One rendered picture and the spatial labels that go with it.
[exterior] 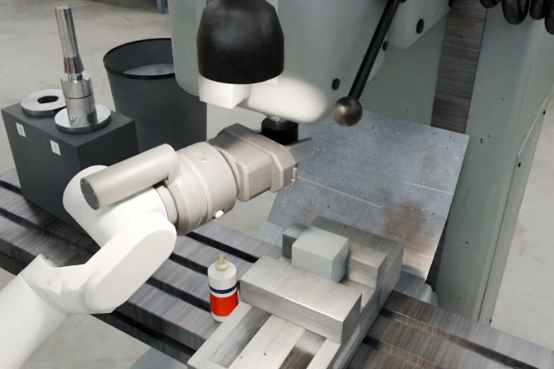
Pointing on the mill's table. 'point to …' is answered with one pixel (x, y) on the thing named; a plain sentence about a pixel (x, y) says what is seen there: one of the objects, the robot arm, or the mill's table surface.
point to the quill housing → (293, 29)
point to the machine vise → (292, 333)
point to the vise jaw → (301, 297)
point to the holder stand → (63, 147)
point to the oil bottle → (223, 288)
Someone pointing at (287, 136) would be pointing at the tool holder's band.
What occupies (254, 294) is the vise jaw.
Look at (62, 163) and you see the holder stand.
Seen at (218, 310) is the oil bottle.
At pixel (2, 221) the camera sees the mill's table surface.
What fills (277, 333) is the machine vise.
